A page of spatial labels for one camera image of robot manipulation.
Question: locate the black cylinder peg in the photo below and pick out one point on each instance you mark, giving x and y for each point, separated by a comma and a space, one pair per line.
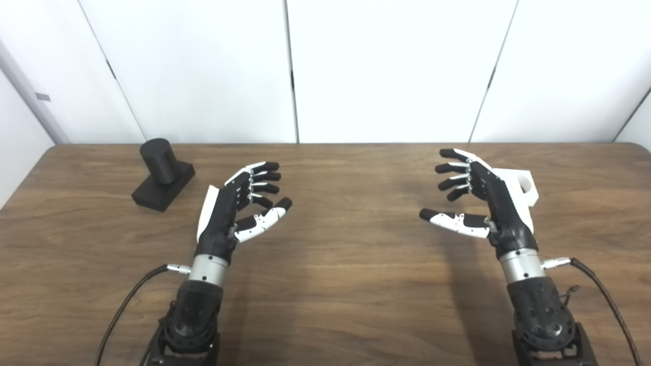
157, 162

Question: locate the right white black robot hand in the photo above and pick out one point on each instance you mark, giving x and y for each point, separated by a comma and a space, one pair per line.
503, 208

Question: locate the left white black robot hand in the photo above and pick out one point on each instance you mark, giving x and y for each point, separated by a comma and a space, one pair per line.
218, 218

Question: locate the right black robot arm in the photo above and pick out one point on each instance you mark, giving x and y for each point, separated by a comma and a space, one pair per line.
539, 310

